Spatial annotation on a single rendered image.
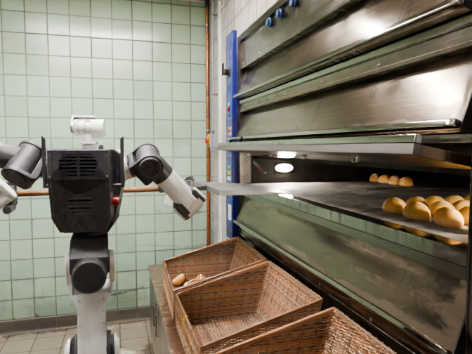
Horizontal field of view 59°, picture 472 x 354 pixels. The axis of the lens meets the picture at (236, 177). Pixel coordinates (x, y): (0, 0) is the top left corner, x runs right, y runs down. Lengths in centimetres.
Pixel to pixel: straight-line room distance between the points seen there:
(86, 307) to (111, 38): 232
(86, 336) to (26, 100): 217
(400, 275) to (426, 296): 12
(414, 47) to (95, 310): 140
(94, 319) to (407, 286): 112
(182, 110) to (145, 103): 31
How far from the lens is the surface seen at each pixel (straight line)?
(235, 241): 265
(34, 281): 365
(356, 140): 115
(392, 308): 130
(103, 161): 147
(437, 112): 111
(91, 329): 176
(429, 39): 119
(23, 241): 359
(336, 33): 161
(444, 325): 117
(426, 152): 98
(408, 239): 123
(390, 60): 131
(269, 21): 225
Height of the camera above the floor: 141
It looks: 4 degrees down
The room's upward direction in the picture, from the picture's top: straight up
